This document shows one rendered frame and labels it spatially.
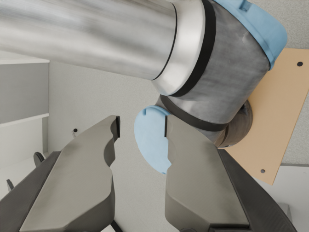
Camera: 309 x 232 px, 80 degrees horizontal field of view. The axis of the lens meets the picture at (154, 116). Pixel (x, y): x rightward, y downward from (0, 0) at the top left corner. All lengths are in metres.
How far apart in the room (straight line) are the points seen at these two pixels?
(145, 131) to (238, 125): 0.20
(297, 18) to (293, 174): 0.83
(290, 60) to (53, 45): 0.37
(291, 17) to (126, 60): 1.11
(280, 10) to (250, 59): 1.03
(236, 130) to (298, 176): 0.99
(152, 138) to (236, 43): 0.17
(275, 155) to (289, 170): 0.90
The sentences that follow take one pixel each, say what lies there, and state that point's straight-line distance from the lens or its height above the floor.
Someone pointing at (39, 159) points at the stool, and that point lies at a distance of 2.70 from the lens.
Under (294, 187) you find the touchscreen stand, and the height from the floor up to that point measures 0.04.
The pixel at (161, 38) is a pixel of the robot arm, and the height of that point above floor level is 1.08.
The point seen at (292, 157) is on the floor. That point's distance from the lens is 1.35.
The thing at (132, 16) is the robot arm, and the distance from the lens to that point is 0.18.
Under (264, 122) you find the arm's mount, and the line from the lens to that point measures 0.44.
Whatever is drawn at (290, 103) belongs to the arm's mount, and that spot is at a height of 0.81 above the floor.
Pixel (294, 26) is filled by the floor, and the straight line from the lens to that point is 1.24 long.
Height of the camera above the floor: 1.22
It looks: 46 degrees down
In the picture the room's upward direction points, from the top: 111 degrees counter-clockwise
